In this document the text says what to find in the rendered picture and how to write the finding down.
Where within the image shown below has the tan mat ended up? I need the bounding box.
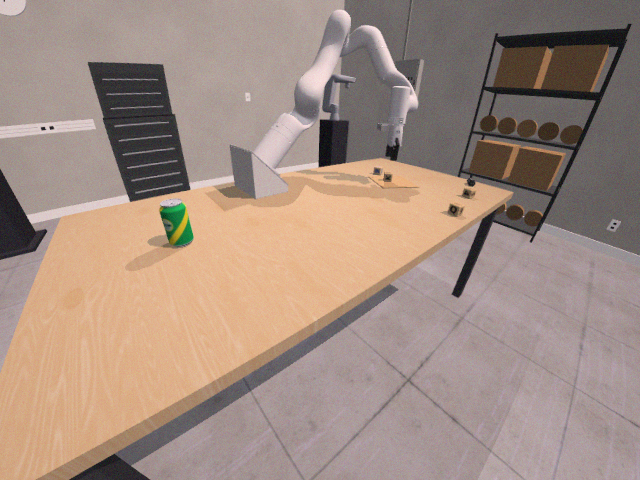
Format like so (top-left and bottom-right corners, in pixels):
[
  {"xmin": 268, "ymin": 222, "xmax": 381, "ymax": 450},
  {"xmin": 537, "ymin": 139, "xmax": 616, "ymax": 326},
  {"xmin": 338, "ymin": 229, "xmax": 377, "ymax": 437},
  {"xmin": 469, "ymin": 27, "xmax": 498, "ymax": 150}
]
[{"xmin": 368, "ymin": 176, "xmax": 419, "ymax": 188}]

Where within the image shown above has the green drink can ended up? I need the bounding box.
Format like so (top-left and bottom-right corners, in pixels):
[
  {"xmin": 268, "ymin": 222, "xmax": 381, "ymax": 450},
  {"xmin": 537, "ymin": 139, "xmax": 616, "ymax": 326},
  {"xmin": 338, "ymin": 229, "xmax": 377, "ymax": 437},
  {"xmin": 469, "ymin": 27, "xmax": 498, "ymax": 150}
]
[{"xmin": 159, "ymin": 198, "xmax": 194, "ymax": 247}]

